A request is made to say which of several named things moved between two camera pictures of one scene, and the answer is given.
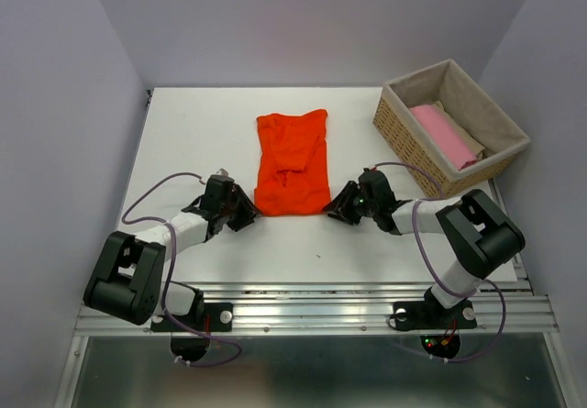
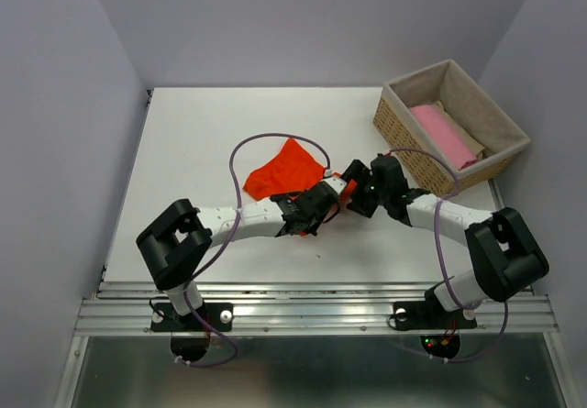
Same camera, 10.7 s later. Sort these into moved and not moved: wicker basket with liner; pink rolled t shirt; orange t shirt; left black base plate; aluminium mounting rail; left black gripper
Moved: orange t shirt; left black gripper
Not moved: aluminium mounting rail; left black base plate; wicker basket with liner; pink rolled t shirt
